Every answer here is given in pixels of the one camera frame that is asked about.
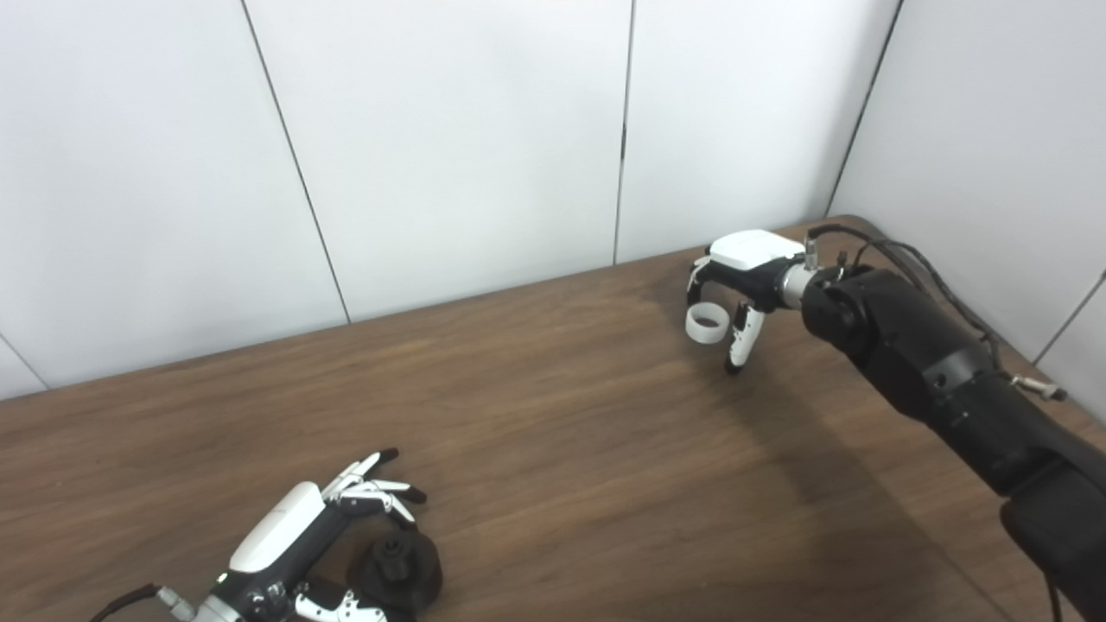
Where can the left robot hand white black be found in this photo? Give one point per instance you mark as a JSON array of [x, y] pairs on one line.
[[276, 527]]

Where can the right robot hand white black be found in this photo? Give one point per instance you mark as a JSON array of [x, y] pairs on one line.
[[756, 250]]

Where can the round black part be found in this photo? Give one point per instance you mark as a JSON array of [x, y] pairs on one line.
[[415, 574]]

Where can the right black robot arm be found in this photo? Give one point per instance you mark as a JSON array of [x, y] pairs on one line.
[[916, 363]]

